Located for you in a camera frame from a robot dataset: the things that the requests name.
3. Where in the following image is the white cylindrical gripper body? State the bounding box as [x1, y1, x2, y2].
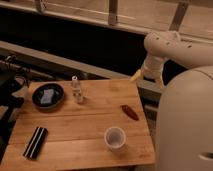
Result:
[141, 55, 164, 79]

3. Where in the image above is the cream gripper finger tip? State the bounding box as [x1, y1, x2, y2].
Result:
[130, 69, 143, 82]

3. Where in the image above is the small clear plastic bottle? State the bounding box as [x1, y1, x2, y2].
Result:
[71, 76, 83, 103]

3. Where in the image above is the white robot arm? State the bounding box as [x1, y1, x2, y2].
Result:
[132, 31, 213, 171]

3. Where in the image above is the dark red chili pepper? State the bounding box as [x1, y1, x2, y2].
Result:
[121, 105, 139, 121]

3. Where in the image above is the white paper cup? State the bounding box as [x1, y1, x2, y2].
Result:
[104, 127, 126, 152]

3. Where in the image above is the black round plate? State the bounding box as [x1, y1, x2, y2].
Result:
[32, 83, 65, 109]

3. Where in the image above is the blue sponge on plate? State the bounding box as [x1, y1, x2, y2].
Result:
[40, 89, 54, 104]

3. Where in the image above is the black white striped box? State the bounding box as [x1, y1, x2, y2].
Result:
[23, 127, 48, 159]

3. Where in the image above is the black tripod equipment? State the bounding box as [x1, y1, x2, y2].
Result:
[0, 55, 27, 162]

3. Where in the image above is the wooden railing frame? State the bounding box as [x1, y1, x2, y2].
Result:
[0, 0, 213, 44]

